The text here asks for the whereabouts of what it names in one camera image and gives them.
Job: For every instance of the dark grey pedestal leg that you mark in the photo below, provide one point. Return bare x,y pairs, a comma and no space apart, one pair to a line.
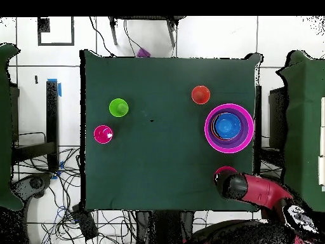
35,183

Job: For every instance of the small pinkish red bowl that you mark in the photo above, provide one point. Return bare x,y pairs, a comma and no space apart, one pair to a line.
224,169

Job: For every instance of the dark blue bowl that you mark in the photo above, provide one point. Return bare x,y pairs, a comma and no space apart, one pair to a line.
227,125

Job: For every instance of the black square frame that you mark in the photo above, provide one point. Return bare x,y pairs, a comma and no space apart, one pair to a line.
55,44

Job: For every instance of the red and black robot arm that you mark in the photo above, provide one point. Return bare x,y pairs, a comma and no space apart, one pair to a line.
261,190

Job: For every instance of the green cloth covered table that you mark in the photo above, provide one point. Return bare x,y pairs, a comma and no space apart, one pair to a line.
304,127
5,127

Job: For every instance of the purple bowl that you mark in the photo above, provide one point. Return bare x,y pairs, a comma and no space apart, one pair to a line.
243,137

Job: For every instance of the pinkish red cup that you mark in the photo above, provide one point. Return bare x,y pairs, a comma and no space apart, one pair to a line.
101,136

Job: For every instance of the green cup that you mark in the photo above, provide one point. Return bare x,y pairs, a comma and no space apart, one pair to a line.
115,105

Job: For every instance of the black power brick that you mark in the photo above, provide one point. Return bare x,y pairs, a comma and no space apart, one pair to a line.
85,223

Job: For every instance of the large pink bowl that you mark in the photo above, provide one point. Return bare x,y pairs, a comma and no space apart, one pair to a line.
229,151

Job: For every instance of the dark green tablecloth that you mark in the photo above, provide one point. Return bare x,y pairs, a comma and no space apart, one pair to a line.
152,89

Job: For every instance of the black metal stand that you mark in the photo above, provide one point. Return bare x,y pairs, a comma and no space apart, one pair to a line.
276,114
52,114

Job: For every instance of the small purple object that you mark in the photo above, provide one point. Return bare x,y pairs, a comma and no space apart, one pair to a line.
142,53

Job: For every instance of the orange cup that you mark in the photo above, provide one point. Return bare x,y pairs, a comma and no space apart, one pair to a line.
200,95

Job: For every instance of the black camera tripod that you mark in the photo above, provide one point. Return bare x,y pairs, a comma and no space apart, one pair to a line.
113,33

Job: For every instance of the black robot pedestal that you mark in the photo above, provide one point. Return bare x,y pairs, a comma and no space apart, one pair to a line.
165,228

